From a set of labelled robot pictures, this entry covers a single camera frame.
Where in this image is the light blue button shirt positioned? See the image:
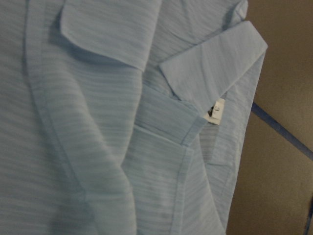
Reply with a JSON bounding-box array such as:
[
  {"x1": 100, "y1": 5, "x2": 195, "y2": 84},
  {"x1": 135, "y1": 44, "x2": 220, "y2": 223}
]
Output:
[{"x1": 0, "y1": 0, "x2": 267, "y2": 235}]

